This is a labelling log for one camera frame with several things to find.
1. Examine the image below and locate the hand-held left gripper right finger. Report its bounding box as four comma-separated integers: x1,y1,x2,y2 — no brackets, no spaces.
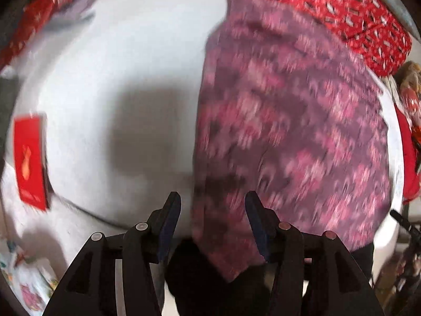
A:
245,191,385,316

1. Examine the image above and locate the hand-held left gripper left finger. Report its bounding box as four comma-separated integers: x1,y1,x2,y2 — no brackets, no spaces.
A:
42,191,182,316

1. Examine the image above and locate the pink patterned small garment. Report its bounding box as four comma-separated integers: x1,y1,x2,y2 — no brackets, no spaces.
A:
191,0,393,283

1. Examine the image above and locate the white table cover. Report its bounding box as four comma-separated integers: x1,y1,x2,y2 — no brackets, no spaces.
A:
0,0,406,272

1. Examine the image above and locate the black tripod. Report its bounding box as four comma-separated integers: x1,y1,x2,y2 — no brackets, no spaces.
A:
372,209,421,316

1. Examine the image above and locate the colourful printed cloth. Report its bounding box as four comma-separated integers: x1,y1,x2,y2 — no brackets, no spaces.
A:
0,237,60,316

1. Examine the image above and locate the red envelope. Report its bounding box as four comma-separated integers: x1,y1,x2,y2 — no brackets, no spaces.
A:
13,113,51,212

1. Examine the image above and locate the doll in red dress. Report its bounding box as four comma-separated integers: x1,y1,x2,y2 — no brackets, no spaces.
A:
393,61,421,205

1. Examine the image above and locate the red patterned blanket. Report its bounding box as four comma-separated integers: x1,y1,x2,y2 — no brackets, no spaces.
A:
0,0,413,77

